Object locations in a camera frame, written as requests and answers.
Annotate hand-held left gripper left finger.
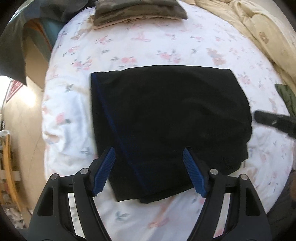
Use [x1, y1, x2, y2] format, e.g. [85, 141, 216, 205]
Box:
[27, 147, 116, 241]

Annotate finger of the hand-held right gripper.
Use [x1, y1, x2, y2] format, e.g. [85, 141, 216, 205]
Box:
[254, 110, 296, 139]

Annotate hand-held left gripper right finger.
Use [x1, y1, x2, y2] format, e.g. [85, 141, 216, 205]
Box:
[183, 148, 272, 241]

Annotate black pants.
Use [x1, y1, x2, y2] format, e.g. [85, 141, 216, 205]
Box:
[91, 65, 253, 204]

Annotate folded camouflage pants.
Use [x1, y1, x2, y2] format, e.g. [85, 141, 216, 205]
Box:
[93, 0, 188, 30]

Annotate green garment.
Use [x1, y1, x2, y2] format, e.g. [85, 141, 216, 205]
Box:
[275, 83, 296, 117]

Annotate wooden chair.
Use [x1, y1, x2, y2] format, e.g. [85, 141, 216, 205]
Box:
[0, 132, 23, 211]

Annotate cream bear-print duvet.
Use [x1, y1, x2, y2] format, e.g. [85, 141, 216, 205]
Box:
[194, 0, 296, 92]

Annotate red patterned rug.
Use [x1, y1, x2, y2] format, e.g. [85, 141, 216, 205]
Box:
[6, 79, 23, 102]

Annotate cardboard box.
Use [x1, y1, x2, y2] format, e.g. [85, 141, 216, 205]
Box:
[24, 20, 52, 90]

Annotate floral white bed sheet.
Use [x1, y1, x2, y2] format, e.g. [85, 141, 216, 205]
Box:
[42, 0, 294, 241]

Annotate black draped cloth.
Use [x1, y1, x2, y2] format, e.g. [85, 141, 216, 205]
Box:
[0, 0, 97, 86]

